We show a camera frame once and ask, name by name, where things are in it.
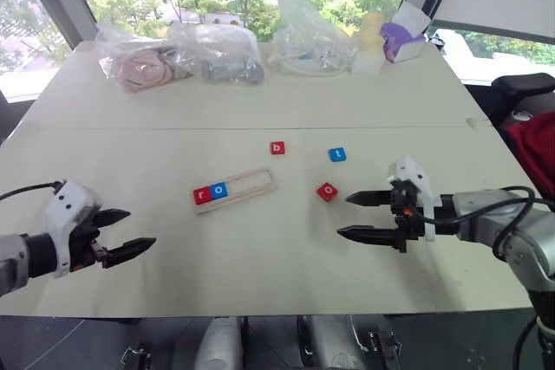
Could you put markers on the blue letter tile t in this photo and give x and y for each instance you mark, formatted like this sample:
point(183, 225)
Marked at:
point(337, 154)

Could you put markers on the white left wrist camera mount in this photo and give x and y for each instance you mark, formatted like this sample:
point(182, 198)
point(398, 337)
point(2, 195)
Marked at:
point(65, 205)

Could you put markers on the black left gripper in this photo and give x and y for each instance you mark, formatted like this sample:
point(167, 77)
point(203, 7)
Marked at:
point(84, 240)

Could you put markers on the red letter tile o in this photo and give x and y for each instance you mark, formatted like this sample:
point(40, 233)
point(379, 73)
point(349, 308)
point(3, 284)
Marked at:
point(328, 191)

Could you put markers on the clear bag with pink items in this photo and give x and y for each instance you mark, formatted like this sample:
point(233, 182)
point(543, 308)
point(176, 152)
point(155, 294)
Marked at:
point(139, 62)

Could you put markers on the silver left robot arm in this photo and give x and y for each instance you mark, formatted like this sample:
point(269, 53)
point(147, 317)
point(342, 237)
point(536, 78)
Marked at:
point(17, 257)

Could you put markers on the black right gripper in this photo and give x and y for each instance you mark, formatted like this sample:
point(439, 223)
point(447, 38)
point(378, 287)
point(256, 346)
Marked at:
point(409, 222)

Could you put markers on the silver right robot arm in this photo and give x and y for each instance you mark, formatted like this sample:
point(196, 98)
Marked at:
point(498, 214)

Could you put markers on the pale yellow plastic bottle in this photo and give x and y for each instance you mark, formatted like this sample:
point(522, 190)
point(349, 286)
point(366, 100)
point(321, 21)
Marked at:
point(369, 45)

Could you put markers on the clear bag with grey item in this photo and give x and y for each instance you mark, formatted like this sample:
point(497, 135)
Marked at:
point(225, 53)

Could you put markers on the red letter tile r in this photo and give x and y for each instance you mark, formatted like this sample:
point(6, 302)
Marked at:
point(202, 196)

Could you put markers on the red cloth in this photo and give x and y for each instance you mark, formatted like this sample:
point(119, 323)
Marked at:
point(537, 149)

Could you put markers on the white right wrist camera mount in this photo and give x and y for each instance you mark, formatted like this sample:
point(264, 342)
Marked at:
point(412, 170)

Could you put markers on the black metal clamp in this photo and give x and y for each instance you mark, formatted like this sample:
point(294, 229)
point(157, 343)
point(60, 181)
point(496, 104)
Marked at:
point(136, 357)
point(385, 344)

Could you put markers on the grey rounded robot leg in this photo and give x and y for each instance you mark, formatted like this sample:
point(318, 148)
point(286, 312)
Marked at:
point(219, 344)
point(331, 344)

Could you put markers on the blue letter tile o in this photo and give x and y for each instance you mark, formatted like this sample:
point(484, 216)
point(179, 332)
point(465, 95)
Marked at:
point(219, 191)

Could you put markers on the black office chair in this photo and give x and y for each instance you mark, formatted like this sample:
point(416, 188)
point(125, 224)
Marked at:
point(520, 92)

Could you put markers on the red letter tile b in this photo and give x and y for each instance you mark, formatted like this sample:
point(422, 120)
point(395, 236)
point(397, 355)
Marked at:
point(278, 148)

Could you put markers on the purple and white glove box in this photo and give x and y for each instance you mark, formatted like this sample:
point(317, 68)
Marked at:
point(403, 40)

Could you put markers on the tall clear plastic bag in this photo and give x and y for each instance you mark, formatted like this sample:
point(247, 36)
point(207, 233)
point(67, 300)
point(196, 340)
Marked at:
point(303, 32)

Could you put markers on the wooden letter tray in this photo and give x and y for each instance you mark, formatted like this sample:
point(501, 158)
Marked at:
point(260, 186)

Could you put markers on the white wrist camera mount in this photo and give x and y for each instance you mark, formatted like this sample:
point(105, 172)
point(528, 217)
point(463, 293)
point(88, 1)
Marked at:
point(65, 205)
point(412, 170)

